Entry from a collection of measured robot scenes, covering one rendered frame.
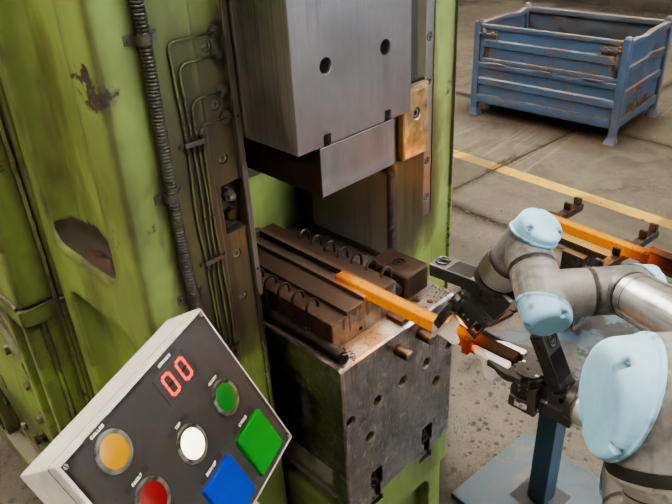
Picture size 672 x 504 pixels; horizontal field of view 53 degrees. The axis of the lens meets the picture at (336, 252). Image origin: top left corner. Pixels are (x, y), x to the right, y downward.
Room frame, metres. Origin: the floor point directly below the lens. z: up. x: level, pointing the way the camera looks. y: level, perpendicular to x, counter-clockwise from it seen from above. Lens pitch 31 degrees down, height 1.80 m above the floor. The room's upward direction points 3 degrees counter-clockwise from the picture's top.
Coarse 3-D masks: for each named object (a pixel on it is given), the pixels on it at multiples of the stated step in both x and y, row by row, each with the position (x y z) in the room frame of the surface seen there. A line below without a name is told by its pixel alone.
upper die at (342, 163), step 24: (336, 144) 1.13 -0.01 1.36; (360, 144) 1.17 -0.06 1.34; (384, 144) 1.21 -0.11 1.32; (264, 168) 1.22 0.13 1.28; (288, 168) 1.16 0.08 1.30; (312, 168) 1.11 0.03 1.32; (336, 168) 1.12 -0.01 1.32; (360, 168) 1.17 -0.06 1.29; (384, 168) 1.21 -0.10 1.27; (312, 192) 1.12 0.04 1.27
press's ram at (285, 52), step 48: (240, 0) 1.15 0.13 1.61; (288, 0) 1.07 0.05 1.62; (336, 0) 1.14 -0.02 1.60; (384, 0) 1.22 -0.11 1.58; (240, 48) 1.16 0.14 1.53; (288, 48) 1.07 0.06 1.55; (336, 48) 1.13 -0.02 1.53; (384, 48) 1.22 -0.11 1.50; (240, 96) 1.17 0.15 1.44; (288, 96) 1.07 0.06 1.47; (336, 96) 1.13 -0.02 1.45; (384, 96) 1.22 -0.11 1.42; (288, 144) 1.08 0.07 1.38
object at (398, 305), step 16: (368, 288) 1.18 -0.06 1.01; (384, 304) 1.14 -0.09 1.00; (400, 304) 1.12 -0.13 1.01; (416, 320) 1.08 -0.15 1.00; (432, 320) 1.06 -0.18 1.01; (464, 336) 0.99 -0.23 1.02; (480, 336) 0.99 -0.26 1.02; (464, 352) 0.98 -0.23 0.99; (496, 352) 0.94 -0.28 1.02; (512, 352) 0.94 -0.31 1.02
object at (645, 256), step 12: (564, 228) 1.44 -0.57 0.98; (576, 228) 1.42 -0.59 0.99; (588, 228) 1.42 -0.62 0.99; (588, 240) 1.39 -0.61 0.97; (600, 240) 1.37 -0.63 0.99; (612, 240) 1.35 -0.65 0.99; (624, 240) 1.35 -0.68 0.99; (624, 252) 1.32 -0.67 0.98; (636, 252) 1.30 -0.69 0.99; (648, 252) 1.28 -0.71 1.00; (660, 252) 1.27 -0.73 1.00; (660, 264) 1.26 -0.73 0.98
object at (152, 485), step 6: (144, 486) 0.60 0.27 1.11; (150, 486) 0.61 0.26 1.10; (156, 486) 0.61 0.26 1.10; (162, 486) 0.62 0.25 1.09; (144, 492) 0.60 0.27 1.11; (150, 492) 0.60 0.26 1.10; (156, 492) 0.61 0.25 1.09; (162, 492) 0.61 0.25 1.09; (144, 498) 0.59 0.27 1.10; (150, 498) 0.59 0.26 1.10; (156, 498) 0.60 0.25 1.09; (162, 498) 0.60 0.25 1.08
